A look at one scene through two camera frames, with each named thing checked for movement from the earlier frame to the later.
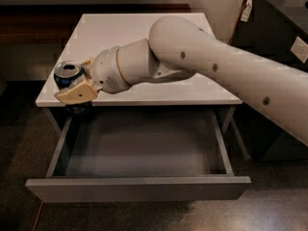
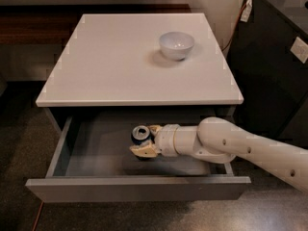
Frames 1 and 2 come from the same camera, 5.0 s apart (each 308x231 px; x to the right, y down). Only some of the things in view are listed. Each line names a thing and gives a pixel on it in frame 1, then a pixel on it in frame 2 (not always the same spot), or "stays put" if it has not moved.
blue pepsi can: (65, 71) -> (140, 133)
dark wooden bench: (54, 24) stays put
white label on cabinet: (300, 49) stays put
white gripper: (105, 69) -> (166, 140)
